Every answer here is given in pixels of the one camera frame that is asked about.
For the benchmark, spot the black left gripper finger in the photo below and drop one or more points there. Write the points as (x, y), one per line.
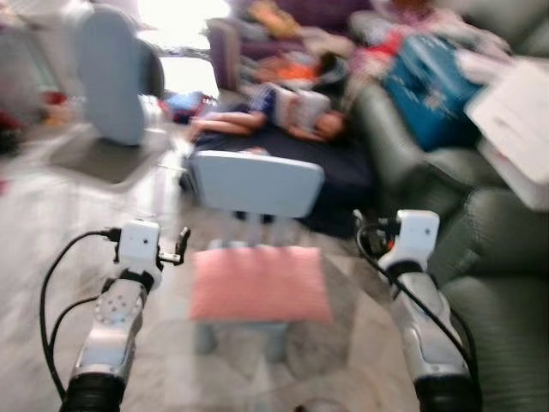
(184, 240)

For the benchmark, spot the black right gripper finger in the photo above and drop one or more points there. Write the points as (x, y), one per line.
(360, 227)

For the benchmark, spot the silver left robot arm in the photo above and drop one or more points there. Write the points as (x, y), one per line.
(111, 326)

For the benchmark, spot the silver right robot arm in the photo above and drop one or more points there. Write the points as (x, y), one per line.
(429, 343)

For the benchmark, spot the pink pillow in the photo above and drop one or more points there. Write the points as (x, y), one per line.
(262, 283)

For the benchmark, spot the dark green leather sofa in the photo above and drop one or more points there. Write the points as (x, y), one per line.
(506, 326)

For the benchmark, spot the dark navy mattress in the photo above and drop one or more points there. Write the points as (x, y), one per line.
(347, 184)

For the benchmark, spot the light blue plastic kids chair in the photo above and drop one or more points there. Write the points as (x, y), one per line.
(116, 77)
(257, 182)

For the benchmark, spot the blue and red toy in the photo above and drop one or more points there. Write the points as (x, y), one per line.
(184, 105)

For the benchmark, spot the child lying down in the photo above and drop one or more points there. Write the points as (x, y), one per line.
(292, 107)

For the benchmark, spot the blue bag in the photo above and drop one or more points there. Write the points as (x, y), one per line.
(429, 90)

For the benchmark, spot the white box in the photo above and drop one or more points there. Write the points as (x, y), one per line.
(519, 116)

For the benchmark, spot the purple armchair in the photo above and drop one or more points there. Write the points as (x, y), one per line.
(227, 51)

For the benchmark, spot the person in red patterned clothes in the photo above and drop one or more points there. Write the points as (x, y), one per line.
(412, 26)

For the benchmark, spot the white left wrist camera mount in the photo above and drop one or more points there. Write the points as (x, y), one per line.
(139, 245)

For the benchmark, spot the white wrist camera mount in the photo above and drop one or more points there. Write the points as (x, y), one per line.
(139, 245)
(416, 233)

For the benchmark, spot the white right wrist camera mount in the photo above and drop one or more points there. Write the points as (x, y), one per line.
(416, 233)

